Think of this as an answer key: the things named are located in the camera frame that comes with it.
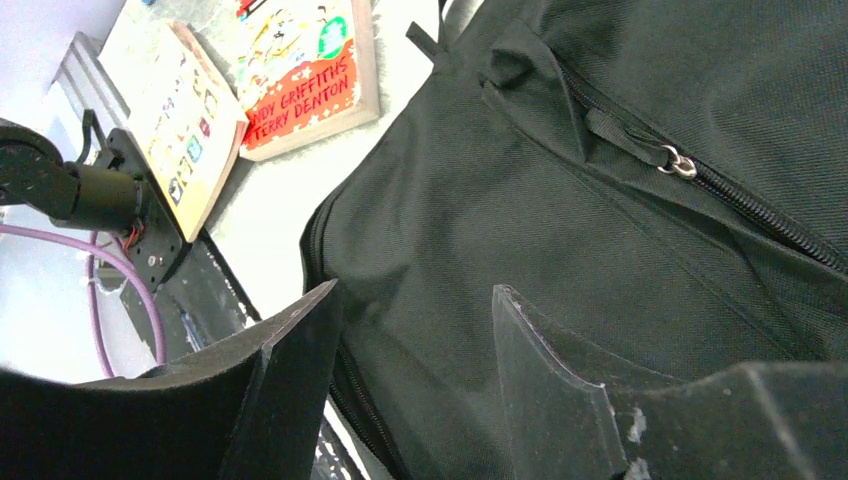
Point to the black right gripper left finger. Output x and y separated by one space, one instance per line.
247 407

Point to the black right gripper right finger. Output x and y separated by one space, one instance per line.
576 411

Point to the black student backpack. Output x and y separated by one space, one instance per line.
665 179

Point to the yellow picture book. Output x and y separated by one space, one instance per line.
183 114

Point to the red colourful book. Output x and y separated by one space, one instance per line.
306 70

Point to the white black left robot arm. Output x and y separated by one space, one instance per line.
72 195

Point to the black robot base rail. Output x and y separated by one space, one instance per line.
196 294

